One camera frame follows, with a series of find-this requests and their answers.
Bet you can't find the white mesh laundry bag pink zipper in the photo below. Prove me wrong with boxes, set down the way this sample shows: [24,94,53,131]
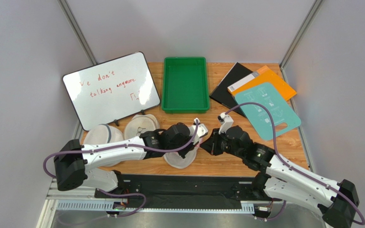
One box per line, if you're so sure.
[163,126,204,169]

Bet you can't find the green plastic tray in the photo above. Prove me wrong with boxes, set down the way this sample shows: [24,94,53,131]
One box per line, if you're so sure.
[161,57,210,114]

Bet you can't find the teal plastic board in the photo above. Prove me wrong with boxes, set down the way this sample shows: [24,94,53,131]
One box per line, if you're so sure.
[234,83,301,141]

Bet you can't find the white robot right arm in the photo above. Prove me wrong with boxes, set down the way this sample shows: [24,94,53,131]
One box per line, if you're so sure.
[200,126,359,228]

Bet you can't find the black notebook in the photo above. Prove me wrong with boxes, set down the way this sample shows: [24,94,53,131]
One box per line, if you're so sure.
[209,62,255,117]

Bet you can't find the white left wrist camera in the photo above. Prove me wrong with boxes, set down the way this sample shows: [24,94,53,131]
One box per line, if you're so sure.
[189,118,208,140]

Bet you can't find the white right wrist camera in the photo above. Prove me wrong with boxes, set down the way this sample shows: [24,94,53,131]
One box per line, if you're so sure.
[218,112,234,134]

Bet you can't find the whiteboard with red writing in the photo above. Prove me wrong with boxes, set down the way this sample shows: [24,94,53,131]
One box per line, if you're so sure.
[62,51,161,131]

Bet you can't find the orange notebook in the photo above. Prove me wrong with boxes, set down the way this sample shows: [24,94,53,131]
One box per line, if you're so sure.
[227,66,297,101]

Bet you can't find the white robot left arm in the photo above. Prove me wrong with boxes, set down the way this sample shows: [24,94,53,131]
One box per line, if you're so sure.
[53,122,208,192]

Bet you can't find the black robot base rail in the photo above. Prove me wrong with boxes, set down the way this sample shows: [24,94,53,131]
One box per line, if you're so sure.
[94,171,283,210]

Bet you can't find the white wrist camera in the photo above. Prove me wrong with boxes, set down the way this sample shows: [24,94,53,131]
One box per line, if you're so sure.
[189,118,208,140]
[218,112,234,134]

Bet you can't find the white slotted cable duct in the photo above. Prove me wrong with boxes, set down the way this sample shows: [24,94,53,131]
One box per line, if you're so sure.
[56,202,255,213]

